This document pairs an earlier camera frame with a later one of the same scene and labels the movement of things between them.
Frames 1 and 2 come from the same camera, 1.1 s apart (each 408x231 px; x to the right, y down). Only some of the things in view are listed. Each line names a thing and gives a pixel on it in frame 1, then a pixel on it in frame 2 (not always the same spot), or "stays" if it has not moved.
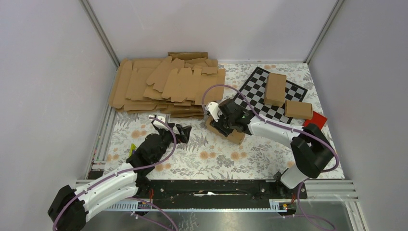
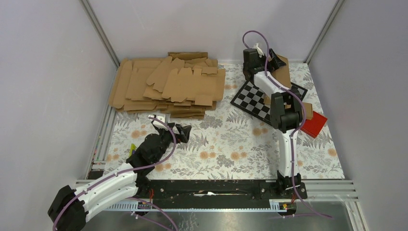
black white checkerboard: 254,89 stays
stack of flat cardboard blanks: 173,85 stays
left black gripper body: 180,137 stays
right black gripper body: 224,125 -> 273,65
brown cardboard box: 234,136 -> 281,75
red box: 317,119 stays
